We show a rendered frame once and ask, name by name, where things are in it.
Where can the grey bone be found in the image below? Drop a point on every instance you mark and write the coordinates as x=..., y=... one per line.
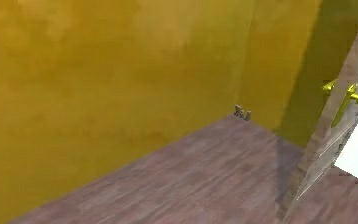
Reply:
x=242, y=112

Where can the brown wooden room door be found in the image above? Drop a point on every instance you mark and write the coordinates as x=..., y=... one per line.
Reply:
x=333, y=126

